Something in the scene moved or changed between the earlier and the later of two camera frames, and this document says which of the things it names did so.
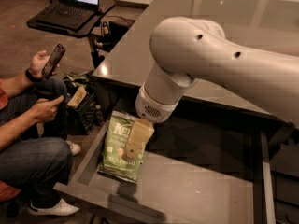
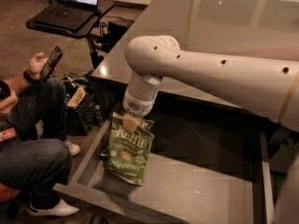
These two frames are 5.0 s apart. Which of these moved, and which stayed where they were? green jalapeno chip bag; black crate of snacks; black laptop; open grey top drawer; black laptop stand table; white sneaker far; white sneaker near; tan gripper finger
Moved: green jalapeno chip bag; tan gripper finger
Stayed: white sneaker near; black crate of snacks; black laptop stand table; black laptop; open grey top drawer; white sneaker far
